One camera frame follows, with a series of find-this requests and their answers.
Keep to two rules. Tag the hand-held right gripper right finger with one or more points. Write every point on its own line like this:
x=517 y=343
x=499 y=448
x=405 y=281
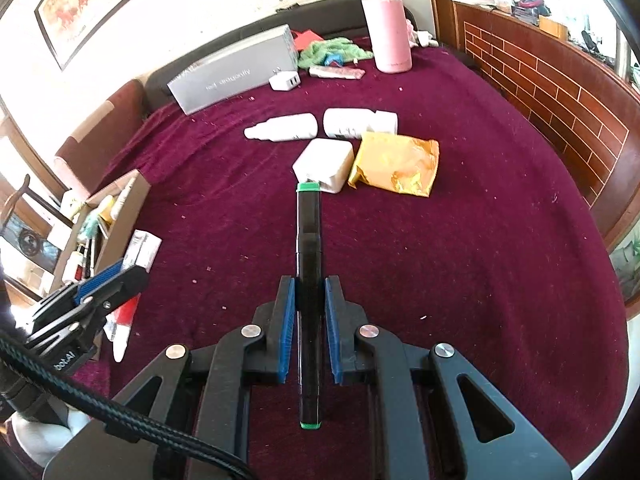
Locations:
x=335 y=332

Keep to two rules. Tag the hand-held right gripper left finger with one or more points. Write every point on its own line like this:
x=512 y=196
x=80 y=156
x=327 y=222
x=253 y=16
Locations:
x=286 y=330

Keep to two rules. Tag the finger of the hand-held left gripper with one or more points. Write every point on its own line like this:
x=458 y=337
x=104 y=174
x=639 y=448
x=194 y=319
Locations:
x=97 y=280
x=122 y=285

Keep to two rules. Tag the small white medicine bottle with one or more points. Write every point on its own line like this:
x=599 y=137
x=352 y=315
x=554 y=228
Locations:
x=72 y=266

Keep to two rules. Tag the red and white tube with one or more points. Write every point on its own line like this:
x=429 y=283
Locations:
x=122 y=325

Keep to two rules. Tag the green cap black marker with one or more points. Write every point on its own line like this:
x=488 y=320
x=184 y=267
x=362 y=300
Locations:
x=309 y=260

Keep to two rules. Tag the cardboard box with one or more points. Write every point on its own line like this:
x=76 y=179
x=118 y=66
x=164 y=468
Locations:
x=125 y=205

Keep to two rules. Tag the person's left hand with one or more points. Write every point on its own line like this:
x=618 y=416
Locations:
x=35 y=435

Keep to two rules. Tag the white carton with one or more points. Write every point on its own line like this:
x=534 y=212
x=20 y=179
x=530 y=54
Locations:
x=142 y=247

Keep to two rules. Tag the teal printed pack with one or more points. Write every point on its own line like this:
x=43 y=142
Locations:
x=91 y=226

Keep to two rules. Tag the brown cushioned chair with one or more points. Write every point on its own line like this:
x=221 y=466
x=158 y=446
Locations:
x=95 y=135

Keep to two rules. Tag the white power adapter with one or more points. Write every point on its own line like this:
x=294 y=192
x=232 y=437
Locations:
x=325 y=162

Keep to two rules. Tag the orange foil packet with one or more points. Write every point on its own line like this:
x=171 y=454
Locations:
x=397 y=162

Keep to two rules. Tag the white spray bottle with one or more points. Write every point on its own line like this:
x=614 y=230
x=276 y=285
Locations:
x=287 y=127

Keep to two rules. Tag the white pill bottle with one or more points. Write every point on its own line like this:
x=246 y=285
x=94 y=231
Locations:
x=357 y=122

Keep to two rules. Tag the grey shoe box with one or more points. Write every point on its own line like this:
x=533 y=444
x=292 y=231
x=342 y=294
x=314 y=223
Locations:
x=230 y=72

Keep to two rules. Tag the white USB charger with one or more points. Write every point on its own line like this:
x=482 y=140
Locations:
x=285 y=81

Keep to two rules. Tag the pink and white tube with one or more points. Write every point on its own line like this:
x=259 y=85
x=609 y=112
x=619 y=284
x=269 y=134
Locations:
x=335 y=72

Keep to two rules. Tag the framed painting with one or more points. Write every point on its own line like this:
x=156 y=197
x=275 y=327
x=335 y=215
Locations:
x=100 y=5

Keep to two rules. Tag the green cloth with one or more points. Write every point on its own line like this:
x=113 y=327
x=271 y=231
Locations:
x=335 y=50

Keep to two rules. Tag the red paper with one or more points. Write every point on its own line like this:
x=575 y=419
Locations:
x=307 y=40

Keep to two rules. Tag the pink water bottle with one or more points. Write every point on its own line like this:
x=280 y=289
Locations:
x=387 y=30

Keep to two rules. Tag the pink cloth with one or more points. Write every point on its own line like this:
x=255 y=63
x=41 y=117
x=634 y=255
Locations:
x=412 y=32

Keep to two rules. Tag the wooden cabinet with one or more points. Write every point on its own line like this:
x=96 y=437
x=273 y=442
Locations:
x=550 y=85

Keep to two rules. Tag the white wall plug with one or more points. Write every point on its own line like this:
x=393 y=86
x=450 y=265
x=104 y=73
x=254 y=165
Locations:
x=426 y=39

